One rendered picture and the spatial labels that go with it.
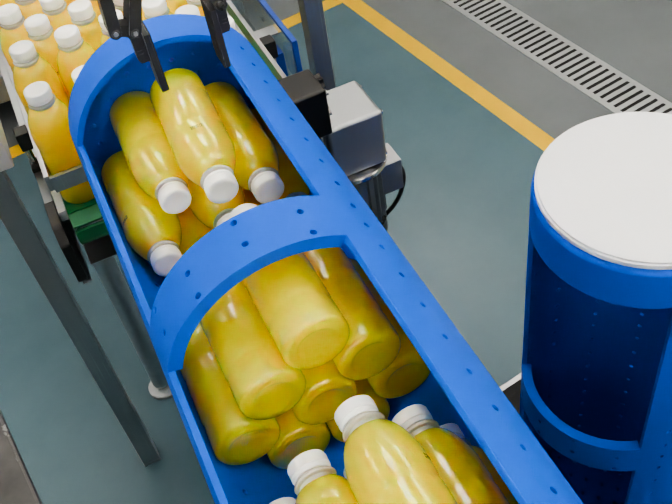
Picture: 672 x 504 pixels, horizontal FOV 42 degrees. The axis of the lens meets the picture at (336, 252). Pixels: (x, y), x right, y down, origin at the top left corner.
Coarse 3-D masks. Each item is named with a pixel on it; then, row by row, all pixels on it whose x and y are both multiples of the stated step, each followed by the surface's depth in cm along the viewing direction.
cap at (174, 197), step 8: (168, 184) 107; (176, 184) 107; (184, 184) 108; (160, 192) 107; (168, 192) 106; (176, 192) 106; (184, 192) 107; (160, 200) 106; (168, 200) 107; (176, 200) 107; (184, 200) 108; (168, 208) 107; (176, 208) 108; (184, 208) 108
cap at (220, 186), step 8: (208, 176) 102; (216, 176) 101; (224, 176) 101; (232, 176) 102; (208, 184) 101; (216, 184) 101; (224, 184) 101; (232, 184) 102; (208, 192) 101; (216, 192) 102; (224, 192) 102; (232, 192) 103; (216, 200) 103; (224, 200) 103
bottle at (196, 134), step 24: (168, 72) 111; (192, 72) 113; (168, 96) 109; (192, 96) 108; (168, 120) 107; (192, 120) 105; (216, 120) 106; (192, 144) 103; (216, 144) 103; (192, 168) 103; (216, 168) 102
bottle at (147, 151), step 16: (128, 96) 117; (144, 96) 118; (112, 112) 117; (128, 112) 115; (144, 112) 114; (128, 128) 113; (144, 128) 112; (160, 128) 112; (128, 144) 112; (144, 144) 110; (160, 144) 110; (128, 160) 112; (144, 160) 109; (160, 160) 108; (144, 176) 108; (160, 176) 108; (176, 176) 108
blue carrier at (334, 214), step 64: (128, 64) 116; (192, 64) 120; (256, 64) 112; (320, 192) 91; (128, 256) 100; (192, 256) 86; (256, 256) 83; (384, 256) 86; (192, 320) 84; (448, 320) 84; (448, 384) 73; (512, 448) 70
